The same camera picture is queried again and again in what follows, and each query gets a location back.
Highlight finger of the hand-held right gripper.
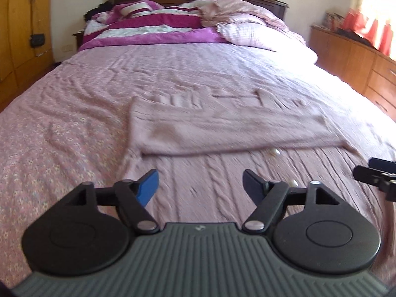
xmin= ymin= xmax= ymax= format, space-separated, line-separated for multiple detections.
xmin=368 ymin=158 xmax=396 ymax=172
xmin=353 ymin=165 xmax=396 ymax=201

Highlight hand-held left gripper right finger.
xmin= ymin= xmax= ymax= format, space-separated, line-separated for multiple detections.
xmin=242 ymin=169 xmax=341 ymax=232

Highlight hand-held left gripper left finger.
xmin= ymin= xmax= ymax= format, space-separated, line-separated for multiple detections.
xmin=63 ymin=169 xmax=160 ymax=235

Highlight pink knitted cardigan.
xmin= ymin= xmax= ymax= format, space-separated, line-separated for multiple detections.
xmin=119 ymin=83 xmax=393 ymax=226

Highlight black clothes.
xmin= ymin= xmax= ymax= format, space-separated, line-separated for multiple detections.
xmin=84 ymin=2 xmax=113 ymax=21

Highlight pink floral bed sheet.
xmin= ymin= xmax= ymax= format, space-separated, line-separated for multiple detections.
xmin=0 ymin=42 xmax=396 ymax=288

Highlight wooden dresser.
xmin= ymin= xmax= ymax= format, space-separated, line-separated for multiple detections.
xmin=310 ymin=25 xmax=396 ymax=118

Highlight red orange curtain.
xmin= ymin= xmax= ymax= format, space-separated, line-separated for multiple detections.
xmin=342 ymin=0 xmax=396 ymax=61

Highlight dark cloth on dresser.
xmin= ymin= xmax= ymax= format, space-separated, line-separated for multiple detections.
xmin=336 ymin=27 xmax=379 ymax=48

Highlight pink checked pillow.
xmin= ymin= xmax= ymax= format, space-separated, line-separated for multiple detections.
xmin=217 ymin=22 xmax=310 ymax=51

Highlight magenta and white quilt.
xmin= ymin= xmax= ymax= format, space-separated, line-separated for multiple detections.
xmin=77 ymin=2 xmax=226 ymax=51

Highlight row of books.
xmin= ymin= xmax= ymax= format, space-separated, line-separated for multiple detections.
xmin=323 ymin=12 xmax=344 ymax=31

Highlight white maroon striped pillow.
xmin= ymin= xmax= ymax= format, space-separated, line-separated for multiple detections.
xmin=119 ymin=2 xmax=149 ymax=16

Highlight small black handbag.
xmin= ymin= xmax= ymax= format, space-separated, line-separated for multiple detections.
xmin=29 ymin=22 xmax=46 ymax=48

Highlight wooden wardrobe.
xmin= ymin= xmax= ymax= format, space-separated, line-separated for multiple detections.
xmin=0 ymin=0 xmax=54 ymax=106

